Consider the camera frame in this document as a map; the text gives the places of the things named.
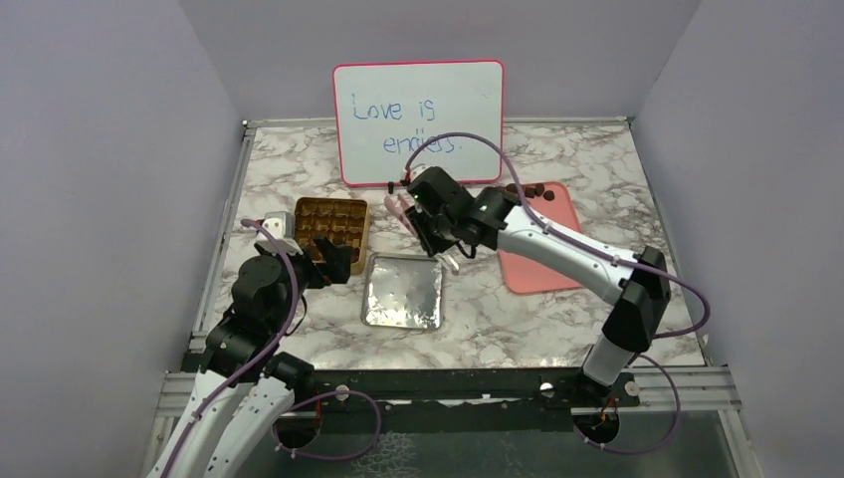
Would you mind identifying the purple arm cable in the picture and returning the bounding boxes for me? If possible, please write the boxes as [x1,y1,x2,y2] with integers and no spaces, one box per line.
[403,131,712,341]
[157,218,304,478]

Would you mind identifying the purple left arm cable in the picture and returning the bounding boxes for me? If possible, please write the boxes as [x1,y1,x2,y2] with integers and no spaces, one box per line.
[157,218,304,478]

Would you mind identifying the silver tin lid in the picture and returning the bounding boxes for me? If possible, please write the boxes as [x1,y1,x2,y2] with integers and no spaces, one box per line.
[361,254,444,331]

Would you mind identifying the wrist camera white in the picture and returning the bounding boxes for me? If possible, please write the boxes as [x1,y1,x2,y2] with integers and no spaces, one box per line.
[254,211,304,256]
[400,163,432,186]

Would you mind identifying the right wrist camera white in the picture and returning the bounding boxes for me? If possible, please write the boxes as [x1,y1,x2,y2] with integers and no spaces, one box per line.
[400,163,432,186]

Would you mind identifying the pink-framed whiteboard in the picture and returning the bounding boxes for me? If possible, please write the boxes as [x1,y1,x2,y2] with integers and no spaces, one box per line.
[332,59,505,187]

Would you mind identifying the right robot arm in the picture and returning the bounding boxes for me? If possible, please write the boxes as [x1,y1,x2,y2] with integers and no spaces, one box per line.
[404,165,671,405]

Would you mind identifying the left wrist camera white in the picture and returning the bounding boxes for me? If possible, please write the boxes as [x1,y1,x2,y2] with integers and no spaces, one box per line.
[254,211,304,256]

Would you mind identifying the chocolate pile on tray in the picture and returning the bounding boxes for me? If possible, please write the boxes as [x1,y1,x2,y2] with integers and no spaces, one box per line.
[504,183,555,201]

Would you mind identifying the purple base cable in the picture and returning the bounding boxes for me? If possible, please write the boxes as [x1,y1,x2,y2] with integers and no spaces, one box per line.
[271,387,384,463]
[571,353,682,456]

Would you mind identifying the pink plastic tray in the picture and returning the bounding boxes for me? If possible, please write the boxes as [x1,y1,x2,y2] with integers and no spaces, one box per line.
[498,181,582,295]

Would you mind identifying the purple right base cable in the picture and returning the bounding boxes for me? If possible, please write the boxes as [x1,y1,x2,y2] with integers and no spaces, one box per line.
[571,353,682,456]

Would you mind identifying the black table base rail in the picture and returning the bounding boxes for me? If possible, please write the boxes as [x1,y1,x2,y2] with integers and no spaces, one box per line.
[181,353,641,437]

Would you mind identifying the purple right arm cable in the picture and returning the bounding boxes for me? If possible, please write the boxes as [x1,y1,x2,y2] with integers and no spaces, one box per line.
[403,131,712,341]

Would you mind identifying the pink silicone tongs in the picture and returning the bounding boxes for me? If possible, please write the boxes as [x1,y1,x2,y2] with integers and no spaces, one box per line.
[383,194,460,276]

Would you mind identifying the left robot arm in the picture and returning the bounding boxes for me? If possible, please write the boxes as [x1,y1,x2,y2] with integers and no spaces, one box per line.
[148,236,354,477]

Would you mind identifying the gold chocolate box tray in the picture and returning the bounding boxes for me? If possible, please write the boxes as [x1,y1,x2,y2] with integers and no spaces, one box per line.
[294,197,370,275]

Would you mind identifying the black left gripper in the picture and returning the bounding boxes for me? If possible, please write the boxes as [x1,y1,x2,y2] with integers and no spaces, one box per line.
[257,233,353,332]

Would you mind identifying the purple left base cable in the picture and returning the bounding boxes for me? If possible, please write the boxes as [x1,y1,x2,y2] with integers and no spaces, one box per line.
[271,387,384,463]

